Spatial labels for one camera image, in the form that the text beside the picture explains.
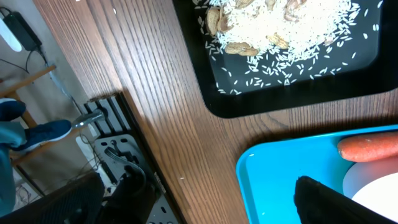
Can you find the black power adapter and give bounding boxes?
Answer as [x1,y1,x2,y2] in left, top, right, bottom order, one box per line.
[3,11,42,51]

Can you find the teal plastic tray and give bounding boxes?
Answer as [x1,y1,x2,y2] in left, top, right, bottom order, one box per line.
[236,125,397,224]

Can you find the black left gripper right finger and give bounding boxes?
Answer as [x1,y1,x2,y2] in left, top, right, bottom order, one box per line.
[294,176,395,224]

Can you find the metal table clamp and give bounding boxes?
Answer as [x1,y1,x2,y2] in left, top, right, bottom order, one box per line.
[72,109,108,129]

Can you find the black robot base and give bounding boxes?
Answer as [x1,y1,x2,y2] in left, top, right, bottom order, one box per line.
[81,93,183,224]

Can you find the blue sneaker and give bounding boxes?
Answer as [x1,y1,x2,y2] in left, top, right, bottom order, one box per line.
[12,119,72,153]

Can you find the rice and peanut scraps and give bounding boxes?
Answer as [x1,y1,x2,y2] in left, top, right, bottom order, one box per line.
[193,0,384,95]

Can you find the pink bowl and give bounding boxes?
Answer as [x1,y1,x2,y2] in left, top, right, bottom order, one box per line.
[343,156,397,198]

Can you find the black food waste tray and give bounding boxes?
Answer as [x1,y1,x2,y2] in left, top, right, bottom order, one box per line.
[174,0,397,118]

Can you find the orange carrot piece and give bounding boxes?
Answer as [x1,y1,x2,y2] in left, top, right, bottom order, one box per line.
[338,131,397,162]

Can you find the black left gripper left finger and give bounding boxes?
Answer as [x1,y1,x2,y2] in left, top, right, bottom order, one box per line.
[1,172,104,224]

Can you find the light green bowl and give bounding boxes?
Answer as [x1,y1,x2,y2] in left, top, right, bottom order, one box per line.
[352,173,397,222]

